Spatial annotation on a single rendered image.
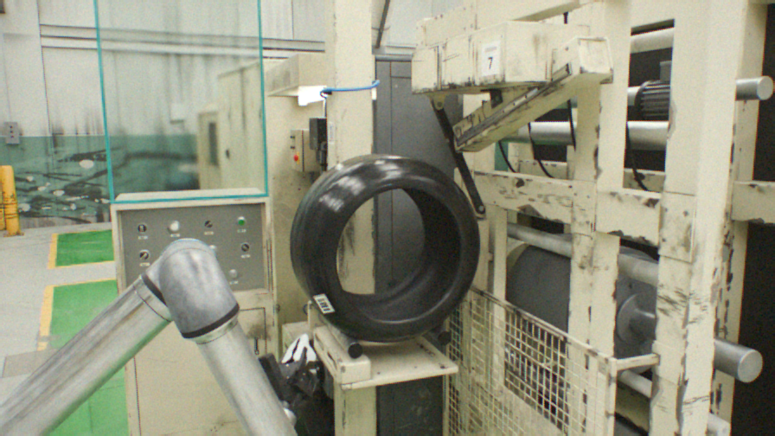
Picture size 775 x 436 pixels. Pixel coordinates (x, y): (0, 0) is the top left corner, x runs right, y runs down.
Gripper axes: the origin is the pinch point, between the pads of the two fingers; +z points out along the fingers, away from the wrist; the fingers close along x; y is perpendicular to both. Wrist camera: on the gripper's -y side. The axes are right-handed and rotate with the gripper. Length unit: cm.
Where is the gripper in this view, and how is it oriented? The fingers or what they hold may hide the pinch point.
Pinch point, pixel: (301, 336)
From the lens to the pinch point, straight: 157.0
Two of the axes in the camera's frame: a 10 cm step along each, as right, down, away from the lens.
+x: 8.0, -2.6, -5.4
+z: 2.3, -7.0, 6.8
